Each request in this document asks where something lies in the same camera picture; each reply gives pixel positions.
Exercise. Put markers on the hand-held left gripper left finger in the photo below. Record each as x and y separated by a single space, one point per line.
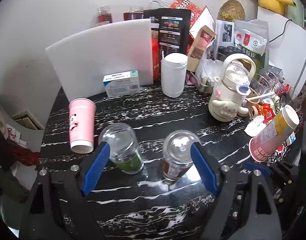
96 168

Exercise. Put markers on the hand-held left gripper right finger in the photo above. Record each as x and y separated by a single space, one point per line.
204 168

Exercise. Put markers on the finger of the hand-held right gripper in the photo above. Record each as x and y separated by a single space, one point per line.
284 173
250 166

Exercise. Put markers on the pink and yellow paper cup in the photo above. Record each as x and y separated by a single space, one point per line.
272 135

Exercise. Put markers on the clear plastic cup brown drink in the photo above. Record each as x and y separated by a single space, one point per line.
176 155

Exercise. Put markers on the clear plastic cup green drink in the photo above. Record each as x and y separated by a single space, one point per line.
123 150

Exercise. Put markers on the pink paper cup panda print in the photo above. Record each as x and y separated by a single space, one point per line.
81 126

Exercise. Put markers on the clear glass cup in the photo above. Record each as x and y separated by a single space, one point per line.
265 83

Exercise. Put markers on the white paper napkin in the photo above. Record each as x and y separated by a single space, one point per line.
254 127

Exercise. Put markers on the red candy wrappers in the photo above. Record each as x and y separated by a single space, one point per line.
266 112

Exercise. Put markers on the pink mug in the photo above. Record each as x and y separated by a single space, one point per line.
251 105

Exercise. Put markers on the cream cartoon water bottle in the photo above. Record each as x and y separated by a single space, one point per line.
230 97

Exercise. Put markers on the white spoon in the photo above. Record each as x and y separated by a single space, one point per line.
262 95

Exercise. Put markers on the red cloth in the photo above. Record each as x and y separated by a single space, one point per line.
19 152

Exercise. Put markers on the white and blue medicine box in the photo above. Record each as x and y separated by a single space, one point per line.
121 83

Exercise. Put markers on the clear plastic bag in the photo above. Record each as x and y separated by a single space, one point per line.
206 72

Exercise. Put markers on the white plastic canister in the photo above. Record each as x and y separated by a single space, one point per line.
173 76

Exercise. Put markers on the white cutting board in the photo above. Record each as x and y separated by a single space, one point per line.
98 55

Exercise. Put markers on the white refrigerator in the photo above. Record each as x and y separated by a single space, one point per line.
290 55

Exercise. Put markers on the brown carton box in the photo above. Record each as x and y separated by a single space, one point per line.
200 47

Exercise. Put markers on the orange packet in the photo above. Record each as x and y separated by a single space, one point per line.
156 55

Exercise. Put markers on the silver and green food bag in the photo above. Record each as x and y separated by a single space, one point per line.
251 40

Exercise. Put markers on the black and white printed bag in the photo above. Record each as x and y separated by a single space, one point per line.
224 36

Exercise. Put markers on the black coffee bag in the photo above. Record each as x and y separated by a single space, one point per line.
171 30

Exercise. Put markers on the glass jar red contents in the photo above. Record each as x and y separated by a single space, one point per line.
103 16

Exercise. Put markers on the round woven mat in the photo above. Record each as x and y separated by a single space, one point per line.
231 10

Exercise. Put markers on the glass jar dark contents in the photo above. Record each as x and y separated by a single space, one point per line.
133 14

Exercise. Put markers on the red printed box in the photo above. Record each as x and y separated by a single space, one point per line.
190 7

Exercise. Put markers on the pale green appliance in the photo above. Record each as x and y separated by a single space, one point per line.
296 7

